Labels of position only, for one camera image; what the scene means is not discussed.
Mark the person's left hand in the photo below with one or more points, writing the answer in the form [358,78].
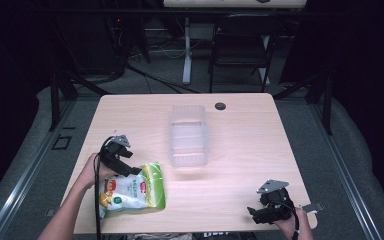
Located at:
[91,171]

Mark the black chair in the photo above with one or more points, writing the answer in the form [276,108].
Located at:
[240,50]

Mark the person's right hand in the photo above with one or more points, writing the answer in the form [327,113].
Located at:
[289,224]

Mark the black metal stand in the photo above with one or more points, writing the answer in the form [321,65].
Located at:
[323,96]
[58,96]

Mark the aluminium floor rail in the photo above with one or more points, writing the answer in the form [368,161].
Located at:
[16,196]
[345,173]

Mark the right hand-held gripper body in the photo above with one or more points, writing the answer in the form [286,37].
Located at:
[276,199]

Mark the clear plastic storage box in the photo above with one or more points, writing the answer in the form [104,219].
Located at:
[188,136]

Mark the white desk top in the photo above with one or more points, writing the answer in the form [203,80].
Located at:
[235,3]

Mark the small grey metal tab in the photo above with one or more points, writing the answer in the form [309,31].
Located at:
[312,207]

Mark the white desk leg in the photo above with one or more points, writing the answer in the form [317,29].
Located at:
[187,53]

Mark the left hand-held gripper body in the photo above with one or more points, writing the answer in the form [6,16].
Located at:
[110,154]

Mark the green white snack bag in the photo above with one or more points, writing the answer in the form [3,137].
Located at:
[131,192]

